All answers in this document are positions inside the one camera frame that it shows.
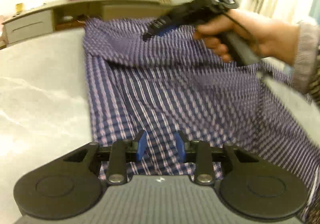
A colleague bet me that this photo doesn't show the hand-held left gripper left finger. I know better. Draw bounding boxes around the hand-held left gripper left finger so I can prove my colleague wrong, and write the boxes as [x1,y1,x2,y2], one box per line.
[61,130,148,186]

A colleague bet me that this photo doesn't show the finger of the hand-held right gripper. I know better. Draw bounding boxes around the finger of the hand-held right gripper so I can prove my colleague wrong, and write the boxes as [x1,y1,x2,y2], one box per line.
[142,12,180,41]

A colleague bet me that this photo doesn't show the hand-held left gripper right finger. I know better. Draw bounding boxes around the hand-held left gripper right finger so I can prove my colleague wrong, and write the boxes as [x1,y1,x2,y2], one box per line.
[175,130,258,186]

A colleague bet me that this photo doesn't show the blue plaid shirt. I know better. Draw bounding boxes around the blue plaid shirt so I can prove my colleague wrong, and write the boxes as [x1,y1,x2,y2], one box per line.
[82,17,320,222]

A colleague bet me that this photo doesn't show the person's right forearm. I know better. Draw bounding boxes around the person's right forearm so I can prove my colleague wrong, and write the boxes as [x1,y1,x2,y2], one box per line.
[291,21,320,95]

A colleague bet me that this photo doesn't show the person's right hand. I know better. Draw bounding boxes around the person's right hand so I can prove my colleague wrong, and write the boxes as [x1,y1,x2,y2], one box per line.
[192,9,300,65]

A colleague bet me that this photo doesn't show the blue curtain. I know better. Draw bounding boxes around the blue curtain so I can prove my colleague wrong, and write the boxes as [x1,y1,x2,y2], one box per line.
[310,0,320,17]

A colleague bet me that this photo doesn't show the long grey media cabinet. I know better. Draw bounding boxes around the long grey media cabinet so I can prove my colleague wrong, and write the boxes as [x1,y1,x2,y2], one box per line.
[1,0,160,45]

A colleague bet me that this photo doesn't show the person's patterned top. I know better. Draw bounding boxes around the person's patterned top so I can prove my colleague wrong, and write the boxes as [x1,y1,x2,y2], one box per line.
[309,74,320,107]

